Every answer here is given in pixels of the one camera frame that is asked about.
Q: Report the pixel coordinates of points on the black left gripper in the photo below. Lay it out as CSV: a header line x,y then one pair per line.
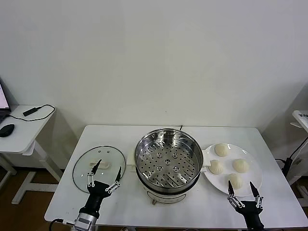
x,y
97,190

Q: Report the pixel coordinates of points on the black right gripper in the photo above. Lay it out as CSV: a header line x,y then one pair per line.
x,y
250,211

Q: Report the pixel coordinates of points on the white steamed baozi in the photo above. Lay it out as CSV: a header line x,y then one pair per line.
x,y
237,180
241,165
215,166
221,149

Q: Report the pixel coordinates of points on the round glass pot lid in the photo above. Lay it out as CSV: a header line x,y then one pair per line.
x,y
106,154

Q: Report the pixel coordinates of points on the stainless steel steamer basket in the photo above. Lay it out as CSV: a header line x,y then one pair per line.
x,y
168,149

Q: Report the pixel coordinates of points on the white round plate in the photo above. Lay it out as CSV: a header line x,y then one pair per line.
x,y
250,154

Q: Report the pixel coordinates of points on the black power adapter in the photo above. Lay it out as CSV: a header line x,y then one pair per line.
x,y
288,166

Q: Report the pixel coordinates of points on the white electric cooker base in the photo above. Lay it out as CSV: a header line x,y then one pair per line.
x,y
166,196

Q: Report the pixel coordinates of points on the white side table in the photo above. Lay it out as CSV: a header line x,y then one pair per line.
x,y
21,137

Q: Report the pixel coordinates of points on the black usb dongle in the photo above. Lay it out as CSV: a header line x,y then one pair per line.
x,y
30,111

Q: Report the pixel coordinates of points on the black computer mouse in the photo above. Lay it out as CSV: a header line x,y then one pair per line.
x,y
6,130

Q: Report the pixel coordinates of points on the black laptop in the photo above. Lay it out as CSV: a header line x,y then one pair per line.
x,y
3,96

